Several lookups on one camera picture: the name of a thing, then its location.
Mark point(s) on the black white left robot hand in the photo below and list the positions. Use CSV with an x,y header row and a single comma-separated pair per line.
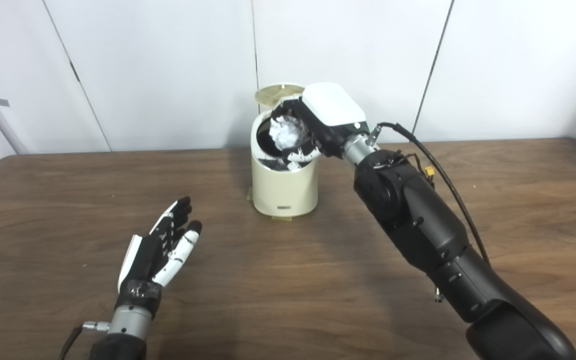
x,y
143,260

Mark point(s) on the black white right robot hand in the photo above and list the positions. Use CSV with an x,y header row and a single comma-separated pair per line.
x,y
333,105

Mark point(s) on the white paper ball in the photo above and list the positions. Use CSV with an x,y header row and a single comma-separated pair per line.
x,y
288,132

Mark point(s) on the round cream bin lid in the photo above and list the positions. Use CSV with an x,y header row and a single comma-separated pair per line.
x,y
273,94

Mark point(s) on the cream-colored desktop bin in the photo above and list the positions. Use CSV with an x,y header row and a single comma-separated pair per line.
x,y
283,192

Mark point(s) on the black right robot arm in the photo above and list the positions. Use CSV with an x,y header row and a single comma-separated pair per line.
x,y
418,215

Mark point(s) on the small yellow tape piece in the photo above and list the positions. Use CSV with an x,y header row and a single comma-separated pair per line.
x,y
282,217
249,194

